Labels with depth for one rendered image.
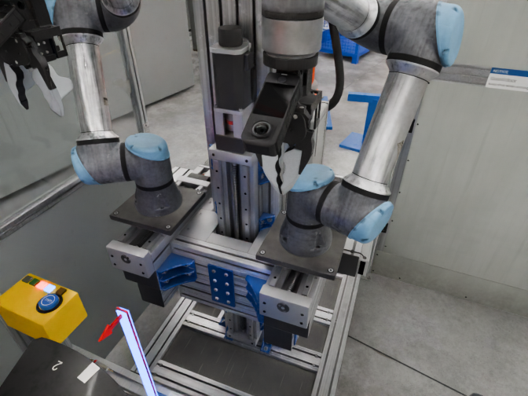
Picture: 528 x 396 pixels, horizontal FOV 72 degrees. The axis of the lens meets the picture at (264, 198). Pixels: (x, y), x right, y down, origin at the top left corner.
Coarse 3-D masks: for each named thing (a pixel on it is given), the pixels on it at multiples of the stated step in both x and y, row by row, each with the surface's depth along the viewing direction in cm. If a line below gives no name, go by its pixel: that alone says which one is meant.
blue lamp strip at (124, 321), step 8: (120, 312) 67; (120, 320) 69; (128, 328) 70; (128, 336) 72; (136, 344) 73; (136, 352) 75; (136, 360) 77; (144, 368) 78; (144, 376) 80; (144, 384) 83; (152, 392) 84
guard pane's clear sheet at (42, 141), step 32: (64, 64) 125; (0, 96) 108; (32, 96) 117; (64, 96) 128; (128, 96) 156; (0, 128) 110; (32, 128) 120; (64, 128) 131; (128, 128) 161; (0, 160) 112; (32, 160) 122; (64, 160) 134; (0, 192) 115; (32, 192) 125
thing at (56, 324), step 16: (16, 288) 87; (32, 288) 87; (0, 304) 83; (16, 304) 83; (32, 304) 83; (64, 304) 83; (80, 304) 88; (16, 320) 83; (32, 320) 80; (48, 320) 80; (64, 320) 84; (80, 320) 89; (32, 336) 85; (48, 336) 81; (64, 336) 85
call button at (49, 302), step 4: (44, 296) 84; (48, 296) 84; (52, 296) 84; (56, 296) 84; (40, 300) 83; (44, 300) 83; (48, 300) 83; (52, 300) 83; (56, 300) 83; (40, 304) 82; (44, 304) 82; (48, 304) 82; (52, 304) 82; (56, 304) 83; (40, 308) 82; (44, 308) 81; (48, 308) 81; (52, 308) 82
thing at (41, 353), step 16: (32, 352) 61; (48, 352) 61; (64, 352) 62; (16, 368) 59; (32, 368) 59; (64, 368) 60; (80, 368) 61; (16, 384) 57; (32, 384) 57; (48, 384) 58; (64, 384) 58; (80, 384) 59; (96, 384) 60; (112, 384) 61
